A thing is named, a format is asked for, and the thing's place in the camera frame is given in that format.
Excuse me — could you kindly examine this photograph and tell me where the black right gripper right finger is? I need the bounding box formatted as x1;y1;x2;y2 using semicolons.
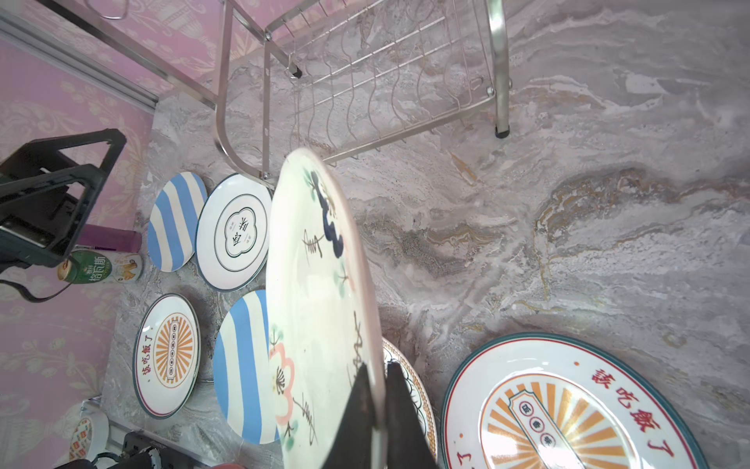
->
386;363;439;469

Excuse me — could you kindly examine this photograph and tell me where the cream floral painted plate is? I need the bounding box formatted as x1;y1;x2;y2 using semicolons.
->
266;148;386;468

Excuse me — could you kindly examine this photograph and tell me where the orange sunburst plate left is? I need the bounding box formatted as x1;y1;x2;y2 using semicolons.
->
133;293;201;419

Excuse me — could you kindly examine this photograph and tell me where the black white flower pattern plate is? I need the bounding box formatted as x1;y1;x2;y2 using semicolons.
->
383;338;439;459

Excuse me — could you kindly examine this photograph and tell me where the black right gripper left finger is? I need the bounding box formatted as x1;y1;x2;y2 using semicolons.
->
322;365;373;469

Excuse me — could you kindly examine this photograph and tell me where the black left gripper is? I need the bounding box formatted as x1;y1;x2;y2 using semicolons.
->
1;129;127;271

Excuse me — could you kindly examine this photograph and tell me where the stainless steel dish rack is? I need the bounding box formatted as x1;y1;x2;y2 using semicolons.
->
47;1;513;186

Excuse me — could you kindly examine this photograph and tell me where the blue cream striped plate rear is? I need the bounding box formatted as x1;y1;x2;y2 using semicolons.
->
146;172;208;273

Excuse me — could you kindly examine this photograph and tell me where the pink cup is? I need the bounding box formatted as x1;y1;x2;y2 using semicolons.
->
57;401;109;465

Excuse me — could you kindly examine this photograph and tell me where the blue cream striped plate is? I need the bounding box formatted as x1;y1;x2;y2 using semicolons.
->
146;172;208;273
213;289;279;445

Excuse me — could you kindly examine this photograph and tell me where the blue cream striped plate front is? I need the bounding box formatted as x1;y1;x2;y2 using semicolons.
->
213;289;279;445

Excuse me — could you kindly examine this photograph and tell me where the orange sunburst plate right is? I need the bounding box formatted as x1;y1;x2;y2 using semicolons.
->
441;333;708;468

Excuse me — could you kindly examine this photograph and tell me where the orange sunburst plate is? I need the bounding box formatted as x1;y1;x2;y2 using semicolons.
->
441;333;708;468
133;293;201;419

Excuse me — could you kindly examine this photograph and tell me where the green drink can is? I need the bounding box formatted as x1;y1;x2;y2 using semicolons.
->
57;249;143;285

